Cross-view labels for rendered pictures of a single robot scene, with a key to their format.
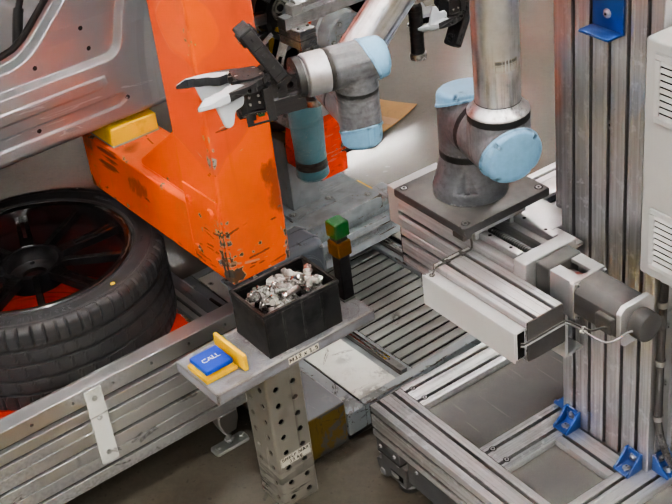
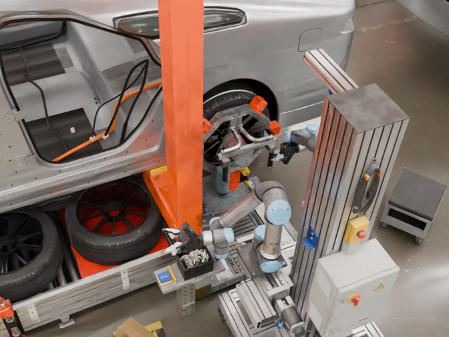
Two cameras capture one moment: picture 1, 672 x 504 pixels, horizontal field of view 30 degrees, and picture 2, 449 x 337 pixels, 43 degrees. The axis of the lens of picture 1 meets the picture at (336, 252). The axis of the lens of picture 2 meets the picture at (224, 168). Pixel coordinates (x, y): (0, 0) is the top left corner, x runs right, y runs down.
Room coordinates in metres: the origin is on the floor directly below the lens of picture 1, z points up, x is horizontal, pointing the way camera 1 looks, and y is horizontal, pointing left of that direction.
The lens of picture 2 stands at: (0.19, -0.25, 3.49)
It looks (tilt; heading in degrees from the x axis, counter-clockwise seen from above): 45 degrees down; 6
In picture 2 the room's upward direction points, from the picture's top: 3 degrees clockwise
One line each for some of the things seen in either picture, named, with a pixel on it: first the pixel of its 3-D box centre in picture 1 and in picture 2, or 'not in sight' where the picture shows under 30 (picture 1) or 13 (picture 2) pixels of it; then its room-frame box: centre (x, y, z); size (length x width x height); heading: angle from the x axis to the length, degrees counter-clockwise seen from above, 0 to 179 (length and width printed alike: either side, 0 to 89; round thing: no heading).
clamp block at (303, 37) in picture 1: (297, 33); (223, 159); (2.80, 0.03, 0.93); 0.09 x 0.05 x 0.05; 34
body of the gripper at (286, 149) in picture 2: (456, 0); (288, 149); (3.04, -0.39, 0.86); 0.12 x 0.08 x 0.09; 124
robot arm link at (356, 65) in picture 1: (355, 63); (222, 236); (1.96, -0.07, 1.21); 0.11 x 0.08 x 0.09; 107
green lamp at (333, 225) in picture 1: (337, 227); not in sight; (2.37, -0.01, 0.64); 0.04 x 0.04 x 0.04; 34
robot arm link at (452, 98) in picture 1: (468, 115); (264, 239); (2.16, -0.29, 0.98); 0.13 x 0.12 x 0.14; 17
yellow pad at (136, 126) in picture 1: (122, 122); (156, 164); (2.90, 0.50, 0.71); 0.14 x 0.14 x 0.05; 34
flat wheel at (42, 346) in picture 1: (40, 292); (115, 217); (2.65, 0.75, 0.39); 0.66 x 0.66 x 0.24
